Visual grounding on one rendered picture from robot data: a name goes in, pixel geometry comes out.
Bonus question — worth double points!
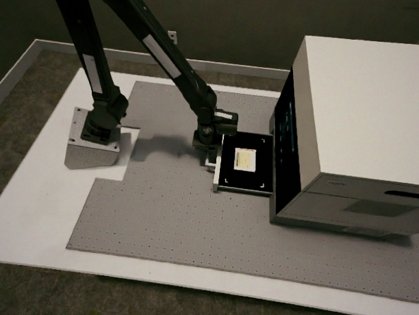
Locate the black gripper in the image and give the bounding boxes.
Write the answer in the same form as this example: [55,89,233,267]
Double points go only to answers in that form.
[192,129,223,155]

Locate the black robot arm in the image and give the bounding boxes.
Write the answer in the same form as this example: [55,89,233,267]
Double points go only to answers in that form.
[56,0,238,145]

